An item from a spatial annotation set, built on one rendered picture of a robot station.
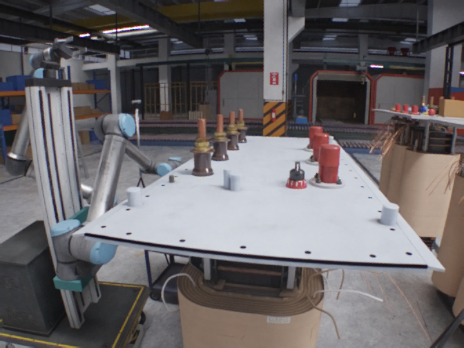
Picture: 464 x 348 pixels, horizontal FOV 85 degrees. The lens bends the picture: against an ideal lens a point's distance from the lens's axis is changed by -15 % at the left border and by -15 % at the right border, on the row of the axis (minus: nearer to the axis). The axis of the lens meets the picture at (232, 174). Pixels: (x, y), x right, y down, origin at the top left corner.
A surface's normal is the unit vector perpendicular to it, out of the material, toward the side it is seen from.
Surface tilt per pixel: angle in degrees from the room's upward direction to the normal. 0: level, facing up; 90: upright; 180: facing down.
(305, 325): 90
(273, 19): 90
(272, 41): 90
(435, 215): 90
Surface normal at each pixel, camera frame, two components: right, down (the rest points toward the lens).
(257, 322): -0.20, 0.25
